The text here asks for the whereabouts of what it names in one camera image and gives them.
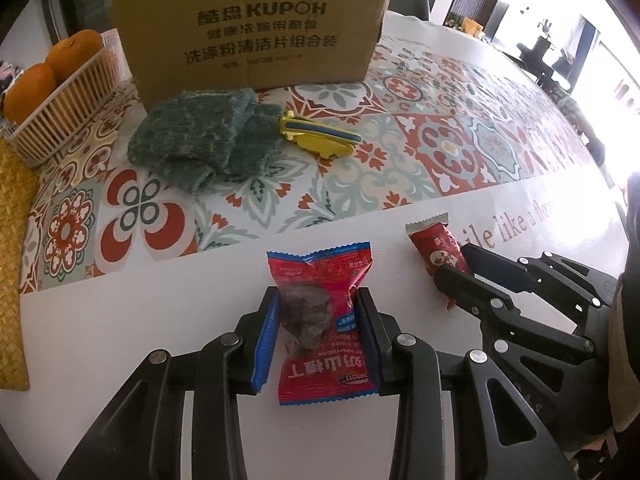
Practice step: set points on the dark chair right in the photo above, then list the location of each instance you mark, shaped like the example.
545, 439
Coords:
417, 8

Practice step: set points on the brown cardboard box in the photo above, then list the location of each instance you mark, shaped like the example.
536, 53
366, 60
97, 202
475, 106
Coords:
173, 46

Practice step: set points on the orange fruit right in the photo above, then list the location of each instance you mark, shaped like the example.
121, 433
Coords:
68, 55

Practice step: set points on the small red snack packet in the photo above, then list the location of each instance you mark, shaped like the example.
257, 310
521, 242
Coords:
435, 243

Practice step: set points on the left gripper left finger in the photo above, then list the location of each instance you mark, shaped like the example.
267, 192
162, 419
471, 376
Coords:
138, 434

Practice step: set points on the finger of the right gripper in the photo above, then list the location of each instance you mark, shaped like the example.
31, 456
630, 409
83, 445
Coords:
500, 317
564, 283

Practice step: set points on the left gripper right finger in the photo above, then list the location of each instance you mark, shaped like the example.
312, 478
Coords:
497, 435

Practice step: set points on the large red snack packet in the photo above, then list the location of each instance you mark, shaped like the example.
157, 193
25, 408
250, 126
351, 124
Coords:
324, 360

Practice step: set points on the yellow blue clip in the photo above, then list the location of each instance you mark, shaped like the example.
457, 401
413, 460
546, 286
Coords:
317, 138

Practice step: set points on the green fuzzy cloth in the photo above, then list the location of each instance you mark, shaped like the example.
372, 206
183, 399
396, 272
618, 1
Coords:
198, 138

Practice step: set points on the white wicker fruit basket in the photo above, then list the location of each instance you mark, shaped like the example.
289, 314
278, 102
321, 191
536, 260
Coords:
69, 108

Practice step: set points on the orange fruit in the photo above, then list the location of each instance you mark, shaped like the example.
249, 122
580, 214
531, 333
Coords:
68, 55
29, 92

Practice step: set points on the orange fruit front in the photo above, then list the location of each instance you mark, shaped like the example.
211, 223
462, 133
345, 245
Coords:
29, 92

